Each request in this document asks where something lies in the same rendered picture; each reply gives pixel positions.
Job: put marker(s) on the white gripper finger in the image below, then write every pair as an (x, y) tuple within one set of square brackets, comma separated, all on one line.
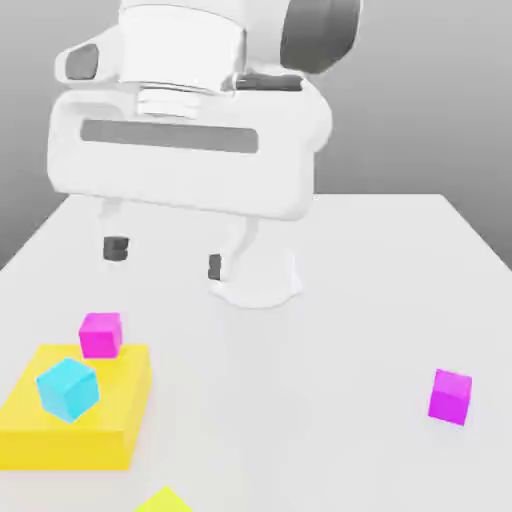
[(115, 248), (214, 267)]

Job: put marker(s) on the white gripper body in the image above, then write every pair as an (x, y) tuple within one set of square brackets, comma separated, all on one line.
[(180, 176)]

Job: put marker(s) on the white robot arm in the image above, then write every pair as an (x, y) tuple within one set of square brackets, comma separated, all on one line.
[(180, 44)]

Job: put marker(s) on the small magenta cube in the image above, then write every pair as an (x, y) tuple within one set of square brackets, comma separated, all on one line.
[(100, 338)]

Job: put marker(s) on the small cyan cube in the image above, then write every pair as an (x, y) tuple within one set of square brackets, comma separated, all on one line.
[(68, 390)]

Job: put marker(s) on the small yellow cube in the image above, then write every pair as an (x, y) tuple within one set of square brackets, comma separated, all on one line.
[(164, 502)]

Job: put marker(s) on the small purple cube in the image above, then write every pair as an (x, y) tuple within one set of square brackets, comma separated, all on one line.
[(450, 400)]

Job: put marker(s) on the large yellow box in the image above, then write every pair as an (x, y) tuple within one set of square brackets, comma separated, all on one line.
[(48, 440)]

